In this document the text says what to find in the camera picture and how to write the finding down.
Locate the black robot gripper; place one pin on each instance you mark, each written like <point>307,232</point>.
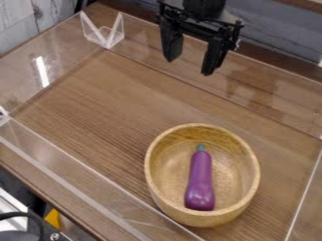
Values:
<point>205,20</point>

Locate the purple toy eggplant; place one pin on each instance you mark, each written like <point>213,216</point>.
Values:
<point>199,194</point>

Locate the brown wooden oval bowl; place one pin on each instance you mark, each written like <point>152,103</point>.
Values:
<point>235,173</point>

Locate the yellow object under table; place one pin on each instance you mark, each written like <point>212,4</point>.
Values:
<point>52,218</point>

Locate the clear acrylic corner bracket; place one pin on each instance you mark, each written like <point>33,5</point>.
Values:
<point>104,36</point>

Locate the clear acrylic barrier wall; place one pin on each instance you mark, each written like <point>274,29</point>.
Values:
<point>83,108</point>

